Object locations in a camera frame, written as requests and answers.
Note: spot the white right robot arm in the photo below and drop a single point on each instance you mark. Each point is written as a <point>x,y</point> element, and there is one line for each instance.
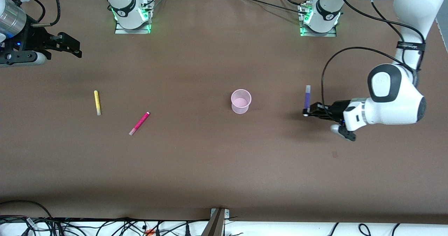
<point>124,1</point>

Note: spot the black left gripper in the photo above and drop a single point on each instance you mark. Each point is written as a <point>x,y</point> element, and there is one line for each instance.
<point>336,110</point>

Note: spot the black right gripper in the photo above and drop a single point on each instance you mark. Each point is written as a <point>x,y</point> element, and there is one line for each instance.
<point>35,42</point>

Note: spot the metal table edge bracket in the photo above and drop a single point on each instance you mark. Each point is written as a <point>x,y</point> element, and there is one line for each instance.
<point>217,222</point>

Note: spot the purple highlighter pen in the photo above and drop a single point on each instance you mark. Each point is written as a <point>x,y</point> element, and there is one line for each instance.
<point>307,98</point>

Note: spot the translucent pink cup holder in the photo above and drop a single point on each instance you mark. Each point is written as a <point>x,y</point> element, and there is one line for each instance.
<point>240,102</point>

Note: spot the yellow highlighter pen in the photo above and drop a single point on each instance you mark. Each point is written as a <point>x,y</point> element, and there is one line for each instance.
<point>97,103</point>

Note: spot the pink highlighter pen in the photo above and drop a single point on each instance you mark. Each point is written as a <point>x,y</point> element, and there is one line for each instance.
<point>139,123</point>

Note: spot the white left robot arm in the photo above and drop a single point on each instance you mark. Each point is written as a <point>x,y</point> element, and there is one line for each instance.
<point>395,96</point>

